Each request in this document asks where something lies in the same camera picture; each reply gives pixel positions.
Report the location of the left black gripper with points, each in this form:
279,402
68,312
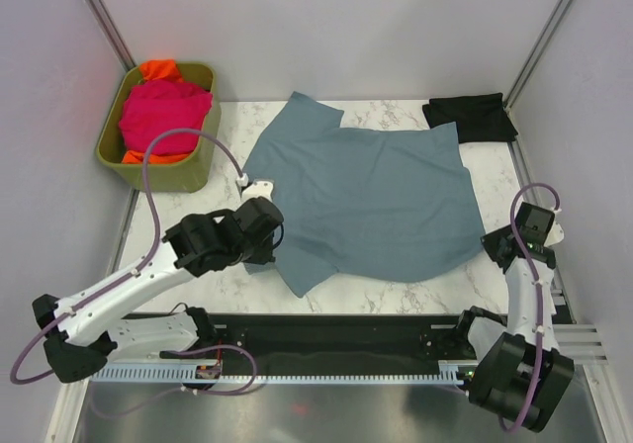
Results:
265,255

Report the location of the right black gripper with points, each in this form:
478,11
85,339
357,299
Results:
489,242

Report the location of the blue-grey t-shirt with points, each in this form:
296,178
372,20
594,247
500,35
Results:
393,206

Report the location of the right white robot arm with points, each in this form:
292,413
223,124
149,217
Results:
521,374

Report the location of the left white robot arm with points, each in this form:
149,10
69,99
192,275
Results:
85,332

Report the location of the olive green plastic bin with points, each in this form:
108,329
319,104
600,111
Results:
178,163

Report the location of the folded black t-shirt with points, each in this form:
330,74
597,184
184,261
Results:
480,118

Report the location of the magenta t-shirt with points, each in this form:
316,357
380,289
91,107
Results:
159,106

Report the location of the orange t-shirt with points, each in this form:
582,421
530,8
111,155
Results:
160,69

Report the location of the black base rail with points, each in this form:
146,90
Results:
338,343

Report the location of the aluminium extrusion rail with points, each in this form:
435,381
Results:
581,343

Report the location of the white slotted cable duct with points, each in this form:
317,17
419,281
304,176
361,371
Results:
198,373

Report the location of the right aluminium frame post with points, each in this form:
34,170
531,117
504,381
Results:
553,23

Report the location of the aluminium frame post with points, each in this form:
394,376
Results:
107,25
553,23

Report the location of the left aluminium frame post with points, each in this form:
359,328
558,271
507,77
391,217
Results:
107,25

